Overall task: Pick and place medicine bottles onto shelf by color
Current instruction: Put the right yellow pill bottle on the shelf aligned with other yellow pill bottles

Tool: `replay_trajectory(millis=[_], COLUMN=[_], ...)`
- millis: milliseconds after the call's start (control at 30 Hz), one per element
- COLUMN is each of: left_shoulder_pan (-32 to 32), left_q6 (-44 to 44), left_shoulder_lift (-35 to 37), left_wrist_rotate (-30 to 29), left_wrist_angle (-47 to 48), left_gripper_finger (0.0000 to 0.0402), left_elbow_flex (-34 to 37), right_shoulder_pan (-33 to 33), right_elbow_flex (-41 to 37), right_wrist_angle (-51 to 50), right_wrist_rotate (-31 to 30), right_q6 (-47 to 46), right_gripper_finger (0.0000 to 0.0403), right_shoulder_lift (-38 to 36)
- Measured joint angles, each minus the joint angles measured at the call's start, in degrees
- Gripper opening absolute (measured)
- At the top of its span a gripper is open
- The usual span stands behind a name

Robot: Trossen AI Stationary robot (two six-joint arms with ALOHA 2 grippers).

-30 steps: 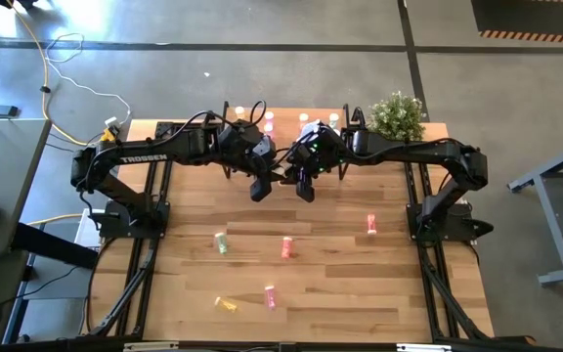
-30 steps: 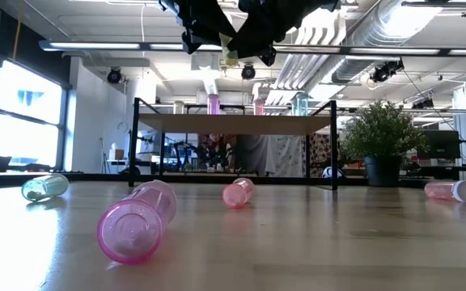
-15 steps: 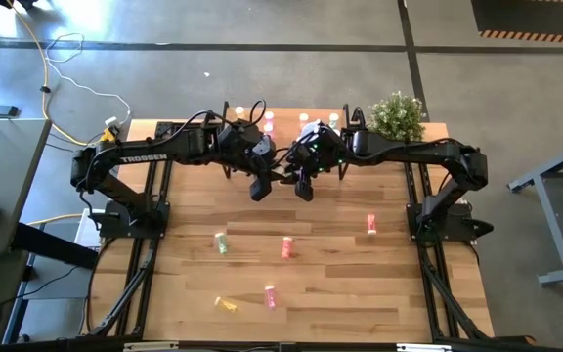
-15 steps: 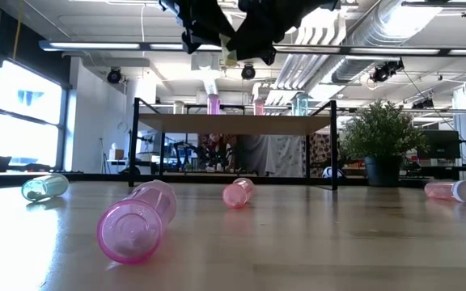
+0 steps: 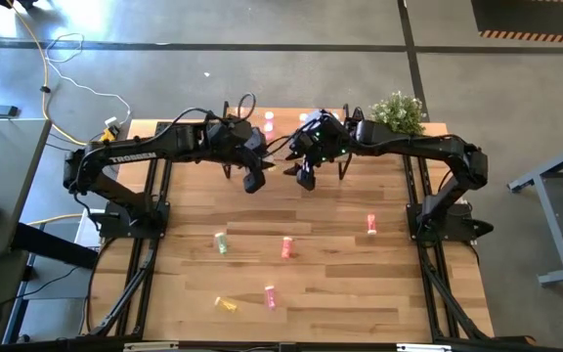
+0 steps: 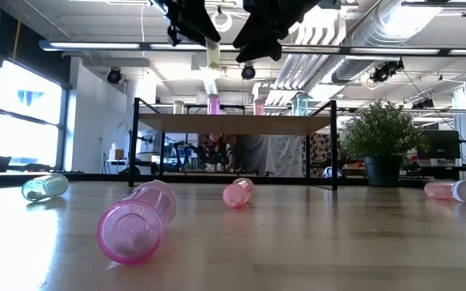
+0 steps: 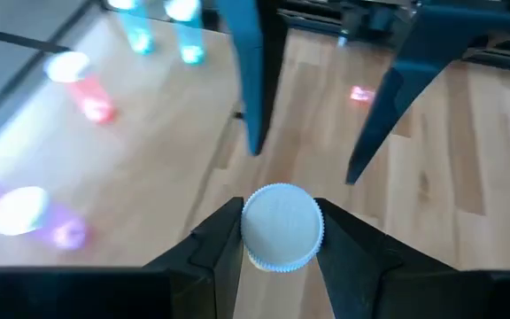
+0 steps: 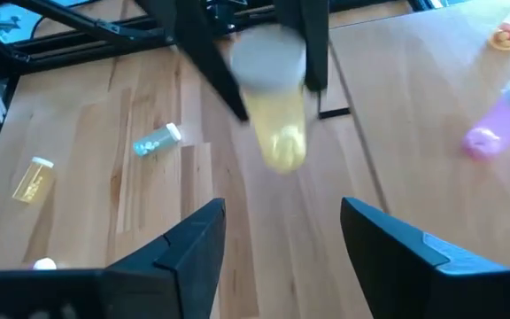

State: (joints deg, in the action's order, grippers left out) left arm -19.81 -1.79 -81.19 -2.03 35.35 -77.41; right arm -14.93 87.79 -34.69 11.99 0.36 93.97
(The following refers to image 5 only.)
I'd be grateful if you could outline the white and yellow plug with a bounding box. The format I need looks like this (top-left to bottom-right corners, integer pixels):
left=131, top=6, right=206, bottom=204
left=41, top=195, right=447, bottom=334
left=101, top=115, right=121, bottom=144

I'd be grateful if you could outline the grey desk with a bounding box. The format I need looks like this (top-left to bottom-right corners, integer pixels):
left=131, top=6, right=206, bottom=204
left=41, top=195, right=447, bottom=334
left=0, top=118, right=52, bottom=258

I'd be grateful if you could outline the black desk support bar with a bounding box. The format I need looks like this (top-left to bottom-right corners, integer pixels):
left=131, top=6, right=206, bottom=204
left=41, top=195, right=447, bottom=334
left=11, top=222, right=101, bottom=270

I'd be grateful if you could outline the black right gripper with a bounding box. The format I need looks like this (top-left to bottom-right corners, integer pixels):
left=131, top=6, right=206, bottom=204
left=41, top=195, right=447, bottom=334
left=283, top=110, right=356, bottom=192

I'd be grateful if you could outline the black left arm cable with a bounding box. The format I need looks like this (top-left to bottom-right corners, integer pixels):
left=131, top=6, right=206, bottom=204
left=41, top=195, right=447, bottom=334
left=168, top=91, right=258, bottom=129

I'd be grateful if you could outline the blue-grey table frame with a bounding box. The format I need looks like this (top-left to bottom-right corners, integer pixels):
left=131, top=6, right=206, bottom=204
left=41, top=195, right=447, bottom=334
left=507, top=135, right=563, bottom=287

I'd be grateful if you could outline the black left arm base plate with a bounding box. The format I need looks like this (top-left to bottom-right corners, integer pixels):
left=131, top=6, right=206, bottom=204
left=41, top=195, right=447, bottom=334
left=99, top=200, right=171, bottom=240

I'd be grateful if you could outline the yellow medicine bottle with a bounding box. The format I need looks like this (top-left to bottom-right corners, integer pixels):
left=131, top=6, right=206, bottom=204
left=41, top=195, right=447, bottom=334
left=214, top=296, right=238, bottom=313

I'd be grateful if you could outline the white cable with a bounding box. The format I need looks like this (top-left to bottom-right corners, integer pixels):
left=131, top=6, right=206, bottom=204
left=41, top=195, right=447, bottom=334
left=44, top=31, right=134, bottom=126

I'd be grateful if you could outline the green potted plant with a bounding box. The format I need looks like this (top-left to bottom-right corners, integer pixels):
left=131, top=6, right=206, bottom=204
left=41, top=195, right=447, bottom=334
left=368, top=91, right=427, bottom=136

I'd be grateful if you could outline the black aluminium table frame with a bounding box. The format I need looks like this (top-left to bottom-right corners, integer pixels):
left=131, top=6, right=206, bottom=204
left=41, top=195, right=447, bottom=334
left=85, top=119, right=496, bottom=343

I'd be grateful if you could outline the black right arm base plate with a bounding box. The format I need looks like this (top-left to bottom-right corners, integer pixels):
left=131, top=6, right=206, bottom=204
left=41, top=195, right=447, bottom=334
left=405, top=202, right=496, bottom=244

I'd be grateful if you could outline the wooden shelf black metal frame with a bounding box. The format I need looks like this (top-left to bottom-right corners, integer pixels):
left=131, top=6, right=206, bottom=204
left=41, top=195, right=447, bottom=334
left=217, top=101, right=354, bottom=181

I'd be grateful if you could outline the white frame bracket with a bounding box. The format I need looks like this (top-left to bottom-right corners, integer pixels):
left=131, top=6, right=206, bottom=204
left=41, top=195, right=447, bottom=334
left=123, top=341, right=180, bottom=352
left=397, top=343, right=453, bottom=352

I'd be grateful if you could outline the yellow cable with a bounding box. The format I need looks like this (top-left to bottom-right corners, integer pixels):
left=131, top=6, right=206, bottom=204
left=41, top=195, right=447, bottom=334
left=25, top=212, right=86, bottom=228
left=7, top=0, right=116, bottom=147

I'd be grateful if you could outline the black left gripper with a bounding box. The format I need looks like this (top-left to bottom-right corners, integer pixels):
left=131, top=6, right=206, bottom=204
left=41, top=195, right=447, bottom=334
left=222, top=119, right=277, bottom=195

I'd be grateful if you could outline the black hazard-striped floor mat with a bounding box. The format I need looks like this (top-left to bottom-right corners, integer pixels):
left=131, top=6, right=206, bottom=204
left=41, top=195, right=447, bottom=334
left=470, top=0, right=563, bottom=45

